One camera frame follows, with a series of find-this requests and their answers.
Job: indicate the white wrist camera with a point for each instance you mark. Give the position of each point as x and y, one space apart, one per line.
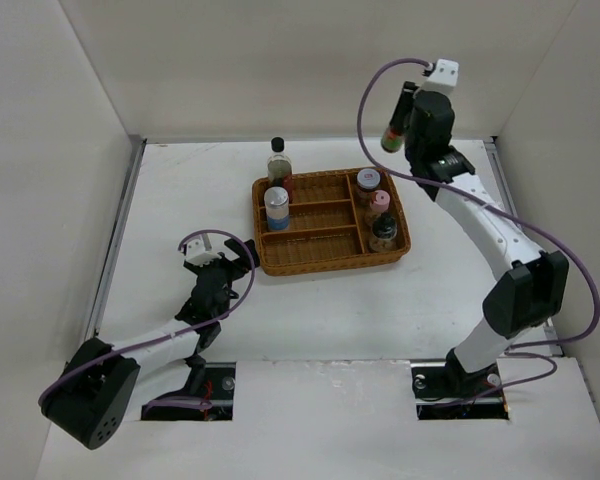
199 252
442 77

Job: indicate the white lid glass jar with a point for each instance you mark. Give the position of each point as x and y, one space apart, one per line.
367 182

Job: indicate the red sauce bottle yellow cap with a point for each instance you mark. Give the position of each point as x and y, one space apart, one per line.
393 137

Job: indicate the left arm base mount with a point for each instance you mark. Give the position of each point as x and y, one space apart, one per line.
207 395

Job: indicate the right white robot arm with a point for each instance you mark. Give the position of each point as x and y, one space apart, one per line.
530 282

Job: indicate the metal table rail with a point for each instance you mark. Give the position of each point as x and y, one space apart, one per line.
95 311
547 331

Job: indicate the pink lid spice bottle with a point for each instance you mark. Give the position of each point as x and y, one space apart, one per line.
378 203

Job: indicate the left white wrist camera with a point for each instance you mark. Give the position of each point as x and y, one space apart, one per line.
199 252

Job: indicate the brown wicker divided tray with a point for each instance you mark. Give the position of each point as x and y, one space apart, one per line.
327 229

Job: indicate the silver lid spice jar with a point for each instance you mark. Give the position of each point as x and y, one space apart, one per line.
276 201

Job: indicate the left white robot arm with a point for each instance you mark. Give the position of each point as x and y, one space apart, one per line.
93 393

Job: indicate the dark sauce bottle black cap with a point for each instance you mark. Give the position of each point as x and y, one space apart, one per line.
279 167

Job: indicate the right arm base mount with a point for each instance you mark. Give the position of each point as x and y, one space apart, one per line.
444 391

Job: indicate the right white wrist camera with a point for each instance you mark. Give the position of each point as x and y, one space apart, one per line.
442 77

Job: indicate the left metal table rail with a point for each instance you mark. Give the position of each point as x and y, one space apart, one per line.
95 311

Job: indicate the right metal table rail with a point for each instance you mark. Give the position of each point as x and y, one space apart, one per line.
547 331

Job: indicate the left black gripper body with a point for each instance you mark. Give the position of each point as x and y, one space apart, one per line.
231 274

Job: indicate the black cap spice bottle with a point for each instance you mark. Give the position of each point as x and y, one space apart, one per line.
383 234

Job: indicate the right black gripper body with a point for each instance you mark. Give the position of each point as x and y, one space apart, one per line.
410 150

